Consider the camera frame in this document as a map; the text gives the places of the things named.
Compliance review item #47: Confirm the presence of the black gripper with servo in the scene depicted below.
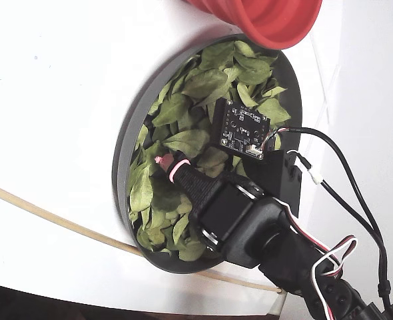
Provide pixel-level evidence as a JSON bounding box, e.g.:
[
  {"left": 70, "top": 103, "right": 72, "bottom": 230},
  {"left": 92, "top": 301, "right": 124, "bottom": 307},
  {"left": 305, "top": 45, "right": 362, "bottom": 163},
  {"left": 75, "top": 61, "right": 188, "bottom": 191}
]
[{"left": 153, "top": 152, "right": 299, "bottom": 269}]

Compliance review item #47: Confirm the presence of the grey round bowl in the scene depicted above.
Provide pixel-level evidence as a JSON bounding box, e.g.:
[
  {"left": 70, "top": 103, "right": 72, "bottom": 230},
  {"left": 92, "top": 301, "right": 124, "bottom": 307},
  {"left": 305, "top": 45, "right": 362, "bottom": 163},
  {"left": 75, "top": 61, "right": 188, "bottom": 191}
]
[{"left": 111, "top": 33, "right": 304, "bottom": 275}]

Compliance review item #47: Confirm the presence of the pile of green leaves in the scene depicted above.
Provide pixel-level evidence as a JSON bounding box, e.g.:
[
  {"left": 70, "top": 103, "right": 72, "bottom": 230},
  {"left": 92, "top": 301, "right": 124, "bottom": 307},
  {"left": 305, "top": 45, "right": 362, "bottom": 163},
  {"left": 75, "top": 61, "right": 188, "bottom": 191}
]
[{"left": 128, "top": 39, "right": 292, "bottom": 263}]

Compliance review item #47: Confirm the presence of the red collapsible silicone bowl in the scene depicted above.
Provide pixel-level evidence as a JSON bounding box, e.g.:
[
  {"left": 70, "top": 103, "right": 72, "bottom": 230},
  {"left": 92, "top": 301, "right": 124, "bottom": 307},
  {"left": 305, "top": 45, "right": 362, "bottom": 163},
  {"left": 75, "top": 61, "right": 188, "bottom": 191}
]
[{"left": 179, "top": 0, "right": 324, "bottom": 51}]

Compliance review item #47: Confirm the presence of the beige thin strip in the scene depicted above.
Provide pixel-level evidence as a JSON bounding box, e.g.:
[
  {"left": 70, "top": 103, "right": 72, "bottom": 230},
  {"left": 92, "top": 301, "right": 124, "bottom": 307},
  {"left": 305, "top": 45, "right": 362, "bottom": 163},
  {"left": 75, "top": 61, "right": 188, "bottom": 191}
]
[{"left": 0, "top": 179, "right": 284, "bottom": 296}]

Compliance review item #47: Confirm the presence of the black camera circuit board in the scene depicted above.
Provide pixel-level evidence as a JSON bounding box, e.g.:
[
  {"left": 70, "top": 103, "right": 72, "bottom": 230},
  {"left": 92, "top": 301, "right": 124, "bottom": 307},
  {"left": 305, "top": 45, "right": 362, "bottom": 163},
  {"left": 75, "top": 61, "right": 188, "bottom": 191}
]
[{"left": 212, "top": 98, "right": 272, "bottom": 161}]

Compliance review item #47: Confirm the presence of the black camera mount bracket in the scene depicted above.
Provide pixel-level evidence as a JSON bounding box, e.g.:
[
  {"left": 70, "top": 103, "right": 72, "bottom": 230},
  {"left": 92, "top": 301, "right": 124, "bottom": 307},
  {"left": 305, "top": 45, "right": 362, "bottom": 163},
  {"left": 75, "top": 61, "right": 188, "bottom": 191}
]
[{"left": 246, "top": 149, "right": 302, "bottom": 214}]

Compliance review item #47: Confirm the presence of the black cable with white connector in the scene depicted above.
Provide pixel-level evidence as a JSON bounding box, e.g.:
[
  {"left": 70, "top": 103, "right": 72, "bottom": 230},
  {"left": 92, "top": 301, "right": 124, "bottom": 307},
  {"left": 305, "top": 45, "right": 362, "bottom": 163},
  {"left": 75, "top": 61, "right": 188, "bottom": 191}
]
[{"left": 286, "top": 149, "right": 389, "bottom": 301}]

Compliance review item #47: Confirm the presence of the black camera cable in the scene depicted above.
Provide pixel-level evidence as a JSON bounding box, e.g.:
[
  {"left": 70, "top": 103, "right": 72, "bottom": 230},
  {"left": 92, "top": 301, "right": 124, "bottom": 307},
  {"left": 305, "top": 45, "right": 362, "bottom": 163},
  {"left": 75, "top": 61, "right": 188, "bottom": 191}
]
[{"left": 266, "top": 126, "right": 393, "bottom": 320}]

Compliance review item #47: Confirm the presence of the red white black servo wire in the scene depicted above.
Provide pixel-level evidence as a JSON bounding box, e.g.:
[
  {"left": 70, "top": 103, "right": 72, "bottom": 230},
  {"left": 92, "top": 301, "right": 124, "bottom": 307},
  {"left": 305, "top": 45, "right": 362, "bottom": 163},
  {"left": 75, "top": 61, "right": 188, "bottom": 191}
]
[{"left": 276, "top": 199, "right": 359, "bottom": 320}]

